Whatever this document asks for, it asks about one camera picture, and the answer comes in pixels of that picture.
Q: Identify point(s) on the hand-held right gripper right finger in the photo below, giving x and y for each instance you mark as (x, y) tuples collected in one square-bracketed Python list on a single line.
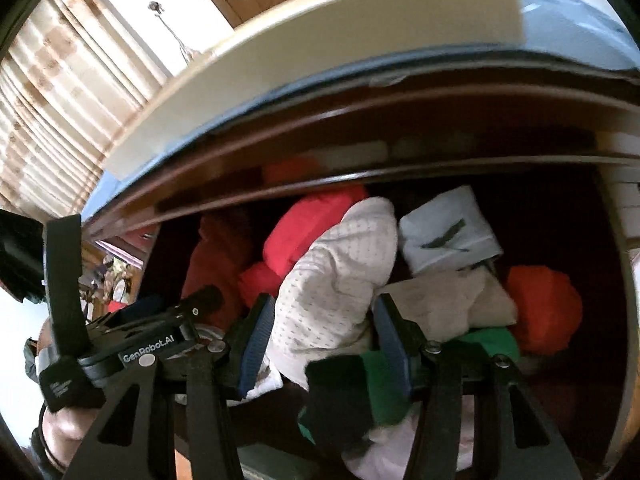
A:
[(392, 342)]

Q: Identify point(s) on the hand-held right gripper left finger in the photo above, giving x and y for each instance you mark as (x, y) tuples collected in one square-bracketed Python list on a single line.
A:
[(257, 340)]

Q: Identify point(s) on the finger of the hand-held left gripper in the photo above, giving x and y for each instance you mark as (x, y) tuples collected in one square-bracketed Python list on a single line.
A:
[(205, 299), (145, 307)]

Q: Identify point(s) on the dark red underwear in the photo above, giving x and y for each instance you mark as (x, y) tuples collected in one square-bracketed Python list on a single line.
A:
[(215, 260)]

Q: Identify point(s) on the beige underwear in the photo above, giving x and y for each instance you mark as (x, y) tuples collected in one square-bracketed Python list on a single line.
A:
[(440, 300)]

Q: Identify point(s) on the black underwear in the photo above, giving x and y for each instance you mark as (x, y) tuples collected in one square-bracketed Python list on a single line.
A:
[(340, 390)]

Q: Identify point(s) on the white dotted underwear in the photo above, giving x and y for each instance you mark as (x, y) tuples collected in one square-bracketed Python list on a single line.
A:
[(335, 280)]

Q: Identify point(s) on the green underwear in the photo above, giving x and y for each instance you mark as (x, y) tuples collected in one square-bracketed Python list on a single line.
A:
[(490, 342)]

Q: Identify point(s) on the pale pink underwear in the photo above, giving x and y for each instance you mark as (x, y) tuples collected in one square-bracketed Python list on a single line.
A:
[(390, 452)]

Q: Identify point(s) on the white underwear with grey mark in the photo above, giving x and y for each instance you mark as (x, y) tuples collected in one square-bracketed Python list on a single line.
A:
[(430, 220)]

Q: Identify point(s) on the orange underwear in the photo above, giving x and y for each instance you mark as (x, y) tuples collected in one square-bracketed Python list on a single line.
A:
[(545, 310)]

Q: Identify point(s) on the wooden drawer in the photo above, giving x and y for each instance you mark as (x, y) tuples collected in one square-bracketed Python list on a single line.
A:
[(575, 400)]

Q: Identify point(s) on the cream cardboard box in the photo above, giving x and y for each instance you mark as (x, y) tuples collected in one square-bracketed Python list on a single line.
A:
[(300, 55)]

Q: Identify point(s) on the person's left hand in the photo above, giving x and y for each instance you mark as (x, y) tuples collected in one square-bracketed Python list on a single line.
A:
[(65, 430)]

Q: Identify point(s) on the cluttered shelf with ornaments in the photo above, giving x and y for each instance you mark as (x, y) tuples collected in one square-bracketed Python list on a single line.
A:
[(117, 280)]

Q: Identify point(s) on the beige patterned curtain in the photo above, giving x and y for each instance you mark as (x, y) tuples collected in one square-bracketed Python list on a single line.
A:
[(60, 110)]

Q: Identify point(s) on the brown wooden dresser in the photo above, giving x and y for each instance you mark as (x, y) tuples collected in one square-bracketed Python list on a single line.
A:
[(350, 125)]

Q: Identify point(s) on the blue striped dresser cover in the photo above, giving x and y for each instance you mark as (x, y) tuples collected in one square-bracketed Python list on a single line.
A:
[(565, 25)]

